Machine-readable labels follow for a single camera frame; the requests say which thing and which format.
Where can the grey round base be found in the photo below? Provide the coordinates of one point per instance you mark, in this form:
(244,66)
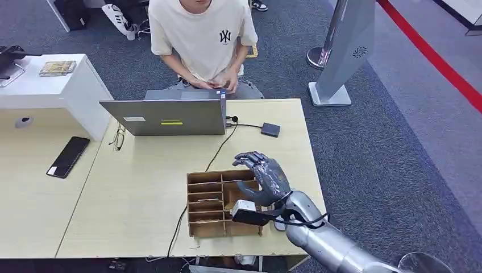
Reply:
(421,263)

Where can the white cabinet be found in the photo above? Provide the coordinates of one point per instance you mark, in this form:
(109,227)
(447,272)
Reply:
(67,94)

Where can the white platform edge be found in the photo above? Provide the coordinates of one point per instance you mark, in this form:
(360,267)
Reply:
(467,13)

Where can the small black hub box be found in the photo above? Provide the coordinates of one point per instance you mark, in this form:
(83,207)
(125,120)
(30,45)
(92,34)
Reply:
(270,130)

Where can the black smartphone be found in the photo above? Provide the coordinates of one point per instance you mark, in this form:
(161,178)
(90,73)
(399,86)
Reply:
(68,157)

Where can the black power strip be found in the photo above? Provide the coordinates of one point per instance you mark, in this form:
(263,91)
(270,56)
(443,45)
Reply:
(117,265)

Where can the white sneaker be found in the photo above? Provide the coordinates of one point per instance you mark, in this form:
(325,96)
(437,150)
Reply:
(118,20)

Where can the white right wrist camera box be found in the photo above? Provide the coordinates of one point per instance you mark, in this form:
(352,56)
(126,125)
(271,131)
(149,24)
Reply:
(244,207)

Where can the yellow card pack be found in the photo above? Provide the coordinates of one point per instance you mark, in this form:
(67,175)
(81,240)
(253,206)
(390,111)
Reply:
(57,68)

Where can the wooden divided card box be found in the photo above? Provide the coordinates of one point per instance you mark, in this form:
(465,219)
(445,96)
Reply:
(211,211)

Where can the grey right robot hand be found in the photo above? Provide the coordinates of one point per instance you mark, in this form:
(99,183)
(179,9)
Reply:
(271,177)

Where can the yellow stool part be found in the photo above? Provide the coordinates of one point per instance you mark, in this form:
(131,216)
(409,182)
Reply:
(253,52)

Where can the grey standing sign panel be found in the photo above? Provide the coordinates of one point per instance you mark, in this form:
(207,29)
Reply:
(350,49)

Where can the grey desk grommet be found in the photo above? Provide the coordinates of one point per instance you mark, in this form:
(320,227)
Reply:
(24,122)

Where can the person's left hand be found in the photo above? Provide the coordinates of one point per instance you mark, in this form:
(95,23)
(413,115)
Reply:
(229,81)

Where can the chrome stanchion post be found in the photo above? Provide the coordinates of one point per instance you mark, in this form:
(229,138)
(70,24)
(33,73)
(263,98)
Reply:
(331,34)

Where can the person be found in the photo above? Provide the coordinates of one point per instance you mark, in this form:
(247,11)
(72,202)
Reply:
(203,37)

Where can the person's right hand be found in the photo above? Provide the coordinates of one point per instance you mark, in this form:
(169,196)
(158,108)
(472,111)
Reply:
(200,84)

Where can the black desk device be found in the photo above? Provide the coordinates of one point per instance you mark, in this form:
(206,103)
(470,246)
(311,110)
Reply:
(11,54)

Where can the eyeglasses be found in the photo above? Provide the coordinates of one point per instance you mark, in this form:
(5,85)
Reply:
(119,139)

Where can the grey laptop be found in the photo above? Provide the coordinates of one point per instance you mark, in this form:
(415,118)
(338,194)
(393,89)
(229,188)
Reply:
(169,116)

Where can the black and white shoe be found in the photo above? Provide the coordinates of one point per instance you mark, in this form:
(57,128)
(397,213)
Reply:
(260,5)

